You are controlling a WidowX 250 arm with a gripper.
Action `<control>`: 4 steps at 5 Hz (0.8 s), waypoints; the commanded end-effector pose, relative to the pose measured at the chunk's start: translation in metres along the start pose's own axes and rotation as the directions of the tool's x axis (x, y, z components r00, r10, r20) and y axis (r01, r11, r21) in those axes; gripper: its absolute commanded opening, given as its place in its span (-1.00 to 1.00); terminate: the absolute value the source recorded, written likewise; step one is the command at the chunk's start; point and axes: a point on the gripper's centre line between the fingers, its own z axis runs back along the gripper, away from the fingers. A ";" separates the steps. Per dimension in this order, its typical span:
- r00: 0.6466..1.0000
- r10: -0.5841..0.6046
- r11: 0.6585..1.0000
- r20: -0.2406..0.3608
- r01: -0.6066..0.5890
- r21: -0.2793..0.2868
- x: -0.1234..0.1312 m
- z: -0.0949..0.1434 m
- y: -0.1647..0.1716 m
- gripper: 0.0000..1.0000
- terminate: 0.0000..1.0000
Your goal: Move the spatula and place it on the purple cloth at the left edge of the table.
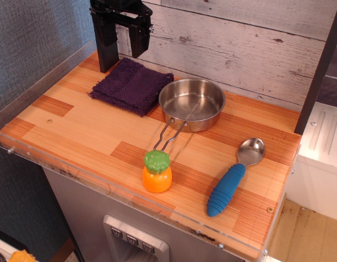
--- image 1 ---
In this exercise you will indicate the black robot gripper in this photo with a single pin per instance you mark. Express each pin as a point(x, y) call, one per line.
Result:
point(131, 14)

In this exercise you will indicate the blue-handled metal spoon spatula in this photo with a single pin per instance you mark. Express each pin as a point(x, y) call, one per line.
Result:
point(249, 153)

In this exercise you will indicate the folded purple cloth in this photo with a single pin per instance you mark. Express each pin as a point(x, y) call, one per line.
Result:
point(132, 87)

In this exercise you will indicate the stainless steel pan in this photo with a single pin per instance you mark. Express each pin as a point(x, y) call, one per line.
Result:
point(190, 105)

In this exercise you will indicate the clear acrylic table guard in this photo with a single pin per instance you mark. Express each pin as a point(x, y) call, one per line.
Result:
point(102, 147)

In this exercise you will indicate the orange toy carrot green top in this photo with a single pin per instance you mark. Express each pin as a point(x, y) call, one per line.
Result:
point(157, 173)

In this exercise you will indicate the silver toy fridge cabinet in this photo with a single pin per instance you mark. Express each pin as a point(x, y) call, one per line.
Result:
point(85, 208)

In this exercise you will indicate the water dispenser button panel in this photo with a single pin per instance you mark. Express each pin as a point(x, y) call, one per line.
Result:
point(133, 241)

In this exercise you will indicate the white toy sink unit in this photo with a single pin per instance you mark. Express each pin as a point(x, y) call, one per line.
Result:
point(313, 179)

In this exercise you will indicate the yellow toy object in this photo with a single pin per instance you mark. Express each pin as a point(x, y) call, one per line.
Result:
point(22, 256)

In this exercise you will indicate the dark brown vertical post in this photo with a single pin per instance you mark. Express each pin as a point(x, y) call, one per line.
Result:
point(319, 75)

